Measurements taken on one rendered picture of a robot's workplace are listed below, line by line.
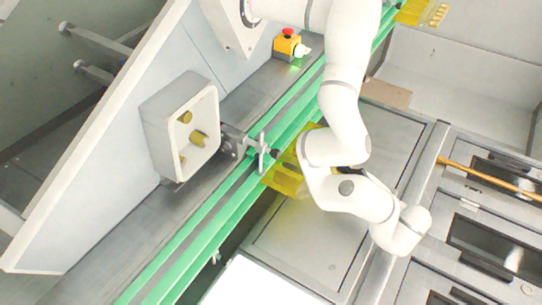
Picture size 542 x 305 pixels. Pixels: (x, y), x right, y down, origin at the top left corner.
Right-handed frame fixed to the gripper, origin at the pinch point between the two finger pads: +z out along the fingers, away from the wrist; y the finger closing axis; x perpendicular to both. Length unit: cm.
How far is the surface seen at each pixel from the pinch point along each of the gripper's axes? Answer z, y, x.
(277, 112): 23.5, 13.2, 5.8
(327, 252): -10.5, -12.9, 16.9
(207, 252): 8.5, -3.5, 45.6
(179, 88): 29, 33, 35
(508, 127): 13, -310, -531
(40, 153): 86, -15, 61
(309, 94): 23.0, 13.6, -8.0
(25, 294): 38, -15, 85
